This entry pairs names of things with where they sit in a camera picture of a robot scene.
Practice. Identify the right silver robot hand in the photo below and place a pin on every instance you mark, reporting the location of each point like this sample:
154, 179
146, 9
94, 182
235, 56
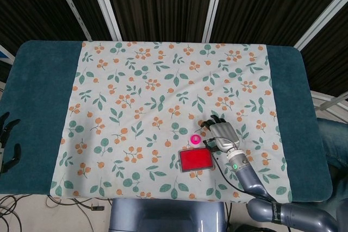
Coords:
223, 133

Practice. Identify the teal table mat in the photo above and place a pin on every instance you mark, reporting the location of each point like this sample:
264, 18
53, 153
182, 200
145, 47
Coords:
163, 120

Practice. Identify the red rectangular tray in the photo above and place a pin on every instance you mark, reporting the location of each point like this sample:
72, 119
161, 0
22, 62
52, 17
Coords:
196, 160

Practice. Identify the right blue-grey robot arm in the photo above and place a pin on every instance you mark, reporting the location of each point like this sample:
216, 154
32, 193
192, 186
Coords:
261, 188

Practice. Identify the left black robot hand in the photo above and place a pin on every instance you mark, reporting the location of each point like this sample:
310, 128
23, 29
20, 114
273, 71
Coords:
8, 145

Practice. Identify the pink small cup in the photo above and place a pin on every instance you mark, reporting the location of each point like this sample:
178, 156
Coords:
195, 139

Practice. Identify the blue-grey robot torso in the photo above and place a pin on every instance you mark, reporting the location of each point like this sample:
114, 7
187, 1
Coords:
167, 215

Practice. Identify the floral patterned cloth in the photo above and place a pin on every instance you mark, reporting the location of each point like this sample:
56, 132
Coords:
174, 118

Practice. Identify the white metal frame post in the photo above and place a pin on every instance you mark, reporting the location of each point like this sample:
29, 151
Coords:
104, 5
214, 5
322, 18
72, 5

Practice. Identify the blue jeans leg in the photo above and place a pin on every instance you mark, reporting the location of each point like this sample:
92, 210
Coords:
335, 142

